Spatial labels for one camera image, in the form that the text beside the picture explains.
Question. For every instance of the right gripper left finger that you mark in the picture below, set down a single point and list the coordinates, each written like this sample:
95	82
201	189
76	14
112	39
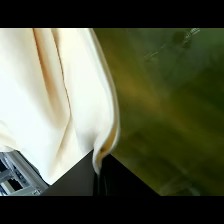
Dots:
75	181

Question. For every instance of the silver frame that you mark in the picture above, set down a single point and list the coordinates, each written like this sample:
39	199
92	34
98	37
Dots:
16	176

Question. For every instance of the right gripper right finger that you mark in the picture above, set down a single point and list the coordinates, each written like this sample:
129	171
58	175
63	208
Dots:
125	181

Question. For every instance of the cream garment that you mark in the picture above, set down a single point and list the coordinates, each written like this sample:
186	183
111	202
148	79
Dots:
50	100

